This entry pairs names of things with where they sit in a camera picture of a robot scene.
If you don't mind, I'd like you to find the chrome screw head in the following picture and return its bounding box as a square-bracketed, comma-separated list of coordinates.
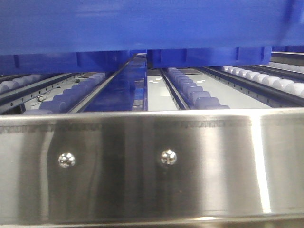
[58, 152, 76, 169]
[161, 149, 177, 165]

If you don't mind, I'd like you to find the left chrome screw head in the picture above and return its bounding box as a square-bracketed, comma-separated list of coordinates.
[58, 152, 76, 169]

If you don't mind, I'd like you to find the stainless steel front rail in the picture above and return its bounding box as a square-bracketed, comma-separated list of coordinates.
[0, 108, 304, 228]

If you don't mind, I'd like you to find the right chrome screw head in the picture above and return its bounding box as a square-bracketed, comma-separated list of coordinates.
[161, 149, 177, 165]

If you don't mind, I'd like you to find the blue centre guide rail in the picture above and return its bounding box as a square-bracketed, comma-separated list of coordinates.
[84, 55, 147, 112]

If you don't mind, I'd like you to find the blue plastic bin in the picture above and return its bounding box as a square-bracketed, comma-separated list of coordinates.
[0, 0, 304, 74]

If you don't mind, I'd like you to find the white roller track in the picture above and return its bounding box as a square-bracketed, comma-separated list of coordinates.
[0, 74, 44, 94]
[221, 66, 304, 98]
[167, 67, 230, 110]
[24, 72, 106, 114]

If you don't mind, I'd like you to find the far right white roller track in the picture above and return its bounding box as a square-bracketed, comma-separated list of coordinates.
[221, 66, 304, 98]

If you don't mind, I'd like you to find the far left white roller track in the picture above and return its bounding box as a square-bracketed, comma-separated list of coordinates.
[0, 74, 44, 94]

